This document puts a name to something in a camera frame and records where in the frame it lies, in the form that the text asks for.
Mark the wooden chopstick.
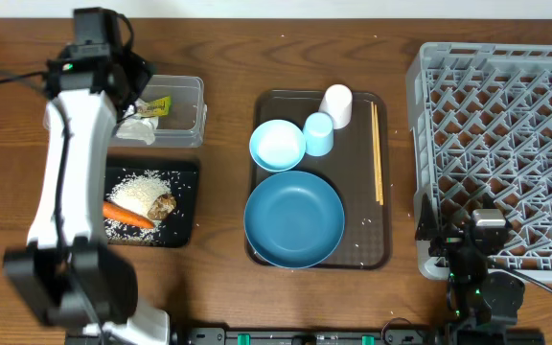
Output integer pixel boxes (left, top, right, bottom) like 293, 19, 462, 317
371, 102, 383, 205
372, 103, 384, 206

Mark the white rice pile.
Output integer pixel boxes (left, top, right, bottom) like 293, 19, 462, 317
104, 169, 187, 245

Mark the grey dishwasher rack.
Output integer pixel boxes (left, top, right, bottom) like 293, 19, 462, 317
406, 42, 552, 284

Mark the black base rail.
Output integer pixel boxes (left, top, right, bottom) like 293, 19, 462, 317
63, 327, 546, 345

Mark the black food waste tray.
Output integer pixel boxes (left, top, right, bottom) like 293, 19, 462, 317
104, 156, 199, 248

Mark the clear plastic bin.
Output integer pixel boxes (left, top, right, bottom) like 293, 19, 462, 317
44, 75, 207, 148

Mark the dark blue plate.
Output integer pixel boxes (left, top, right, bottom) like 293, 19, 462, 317
243, 171, 345, 269

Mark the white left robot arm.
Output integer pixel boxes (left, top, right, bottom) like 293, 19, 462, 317
4, 43, 171, 344

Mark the dark brown serving tray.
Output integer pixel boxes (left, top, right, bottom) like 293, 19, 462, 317
244, 89, 393, 271

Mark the orange carrot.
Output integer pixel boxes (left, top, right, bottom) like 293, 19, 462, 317
103, 201, 154, 229

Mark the white napkin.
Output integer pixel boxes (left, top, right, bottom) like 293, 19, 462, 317
115, 99, 158, 145

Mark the pink plastic cup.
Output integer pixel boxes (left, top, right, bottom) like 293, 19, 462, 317
319, 84, 353, 129

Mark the light blue plastic bowl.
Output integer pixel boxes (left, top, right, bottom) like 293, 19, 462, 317
249, 120, 307, 173

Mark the brown food scrap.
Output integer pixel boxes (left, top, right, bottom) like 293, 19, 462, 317
147, 194, 176, 220

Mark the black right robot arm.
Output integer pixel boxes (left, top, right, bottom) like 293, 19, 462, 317
415, 195, 525, 344

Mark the light blue plastic cup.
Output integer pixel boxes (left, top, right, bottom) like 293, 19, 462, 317
303, 112, 334, 157

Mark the yellow green snack wrapper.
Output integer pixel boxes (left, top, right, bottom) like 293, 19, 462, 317
135, 96, 172, 118

